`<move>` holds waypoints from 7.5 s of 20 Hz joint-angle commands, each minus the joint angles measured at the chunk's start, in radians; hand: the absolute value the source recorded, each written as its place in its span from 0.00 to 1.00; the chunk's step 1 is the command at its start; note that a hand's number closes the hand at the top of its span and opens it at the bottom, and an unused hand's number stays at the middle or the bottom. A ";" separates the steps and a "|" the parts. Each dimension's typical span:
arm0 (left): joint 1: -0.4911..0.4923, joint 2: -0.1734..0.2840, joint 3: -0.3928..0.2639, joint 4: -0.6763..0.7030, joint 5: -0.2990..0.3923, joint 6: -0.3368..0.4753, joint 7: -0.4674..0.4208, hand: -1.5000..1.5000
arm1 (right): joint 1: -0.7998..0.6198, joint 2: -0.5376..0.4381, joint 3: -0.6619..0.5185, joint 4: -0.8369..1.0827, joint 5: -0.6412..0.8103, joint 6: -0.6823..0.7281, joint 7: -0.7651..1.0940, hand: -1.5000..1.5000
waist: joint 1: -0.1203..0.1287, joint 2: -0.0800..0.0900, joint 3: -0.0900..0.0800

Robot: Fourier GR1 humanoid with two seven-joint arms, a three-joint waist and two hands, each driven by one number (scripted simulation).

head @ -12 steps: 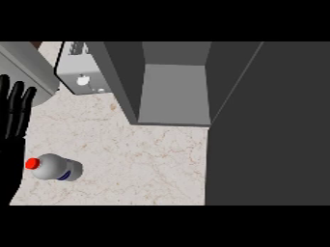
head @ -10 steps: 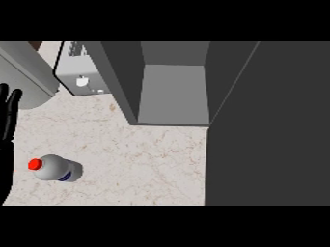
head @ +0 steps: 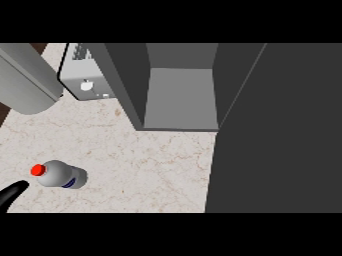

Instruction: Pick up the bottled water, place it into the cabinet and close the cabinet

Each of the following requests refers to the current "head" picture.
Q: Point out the pale grey cylinder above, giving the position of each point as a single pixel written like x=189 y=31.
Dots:
x=16 y=78

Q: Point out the red-capped water bottle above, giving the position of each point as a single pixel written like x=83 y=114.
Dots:
x=60 y=176

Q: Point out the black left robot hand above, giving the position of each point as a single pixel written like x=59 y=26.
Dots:
x=4 y=198

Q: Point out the dark grey cabinet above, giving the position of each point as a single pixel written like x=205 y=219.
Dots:
x=178 y=96

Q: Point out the dark grey cabinet door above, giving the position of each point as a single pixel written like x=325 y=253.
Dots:
x=286 y=133

